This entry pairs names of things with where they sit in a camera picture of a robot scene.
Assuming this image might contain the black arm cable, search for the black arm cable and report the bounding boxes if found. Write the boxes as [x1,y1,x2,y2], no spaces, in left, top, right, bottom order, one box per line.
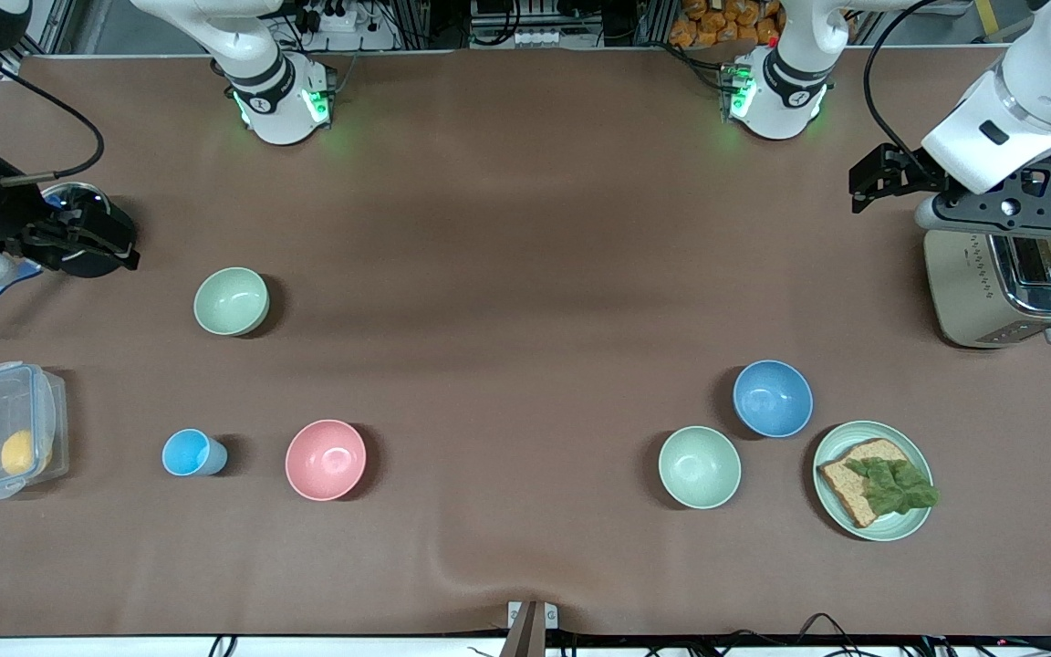
[0,53,106,187]
[863,0,939,176]

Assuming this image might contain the beige chrome toaster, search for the beige chrome toaster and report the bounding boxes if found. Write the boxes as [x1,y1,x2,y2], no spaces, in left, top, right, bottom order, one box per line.
[924,226,1051,350]

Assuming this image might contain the glass lid blue knob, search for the glass lid blue knob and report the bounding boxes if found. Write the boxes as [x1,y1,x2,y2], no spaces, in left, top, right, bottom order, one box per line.
[40,181,111,220]

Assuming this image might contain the blue bowl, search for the blue bowl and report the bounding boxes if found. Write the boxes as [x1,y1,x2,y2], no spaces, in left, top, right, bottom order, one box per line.
[733,360,814,439]

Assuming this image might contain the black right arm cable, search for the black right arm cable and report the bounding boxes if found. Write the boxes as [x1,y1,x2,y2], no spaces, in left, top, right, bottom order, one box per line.
[0,53,106,187]

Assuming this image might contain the white power strip with plugs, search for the white power strip with plugs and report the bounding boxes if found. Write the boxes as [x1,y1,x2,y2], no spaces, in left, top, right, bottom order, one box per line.
[293,0,399,52]

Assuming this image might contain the metal table edge bracket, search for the metal table edge bracket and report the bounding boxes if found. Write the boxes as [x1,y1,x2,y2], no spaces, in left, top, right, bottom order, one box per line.
[500,600,559,657]

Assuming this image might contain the green lettuce leaf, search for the green lettuce leaf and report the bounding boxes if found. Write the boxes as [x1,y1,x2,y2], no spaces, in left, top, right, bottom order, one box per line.
[845,456,941,515]

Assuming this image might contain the yellow lemon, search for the yellow lemon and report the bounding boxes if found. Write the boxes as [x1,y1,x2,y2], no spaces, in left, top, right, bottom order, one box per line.
[1,430,52,476]

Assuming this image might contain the orange snack bags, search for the orange snack bags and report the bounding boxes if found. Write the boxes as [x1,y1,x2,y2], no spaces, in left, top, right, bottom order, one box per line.
[670,0,784,48]

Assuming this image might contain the pale green plate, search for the pale green plate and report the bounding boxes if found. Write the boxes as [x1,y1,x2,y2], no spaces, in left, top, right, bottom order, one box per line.
[812,420,934,543]

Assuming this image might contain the pale green bowl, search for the pale green bowl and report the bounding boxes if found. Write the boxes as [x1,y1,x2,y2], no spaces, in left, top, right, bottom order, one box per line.
[658,425,743,510]
[193,266,270,338]

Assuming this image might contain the brown bread slice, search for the brown bread slice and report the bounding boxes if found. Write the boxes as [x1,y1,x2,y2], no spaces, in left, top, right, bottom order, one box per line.
[817,438,911,529]

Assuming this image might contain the pink bowl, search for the pink bowl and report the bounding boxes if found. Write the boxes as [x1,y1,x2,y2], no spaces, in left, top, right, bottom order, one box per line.
[285,419,368,502]

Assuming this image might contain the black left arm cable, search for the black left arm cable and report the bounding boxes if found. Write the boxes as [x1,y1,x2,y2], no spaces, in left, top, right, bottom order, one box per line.
[863,0,939,176]

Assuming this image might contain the light blue cup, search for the light blue cup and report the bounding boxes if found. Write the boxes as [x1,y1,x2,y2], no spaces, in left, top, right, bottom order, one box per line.
[161,428,228,477]

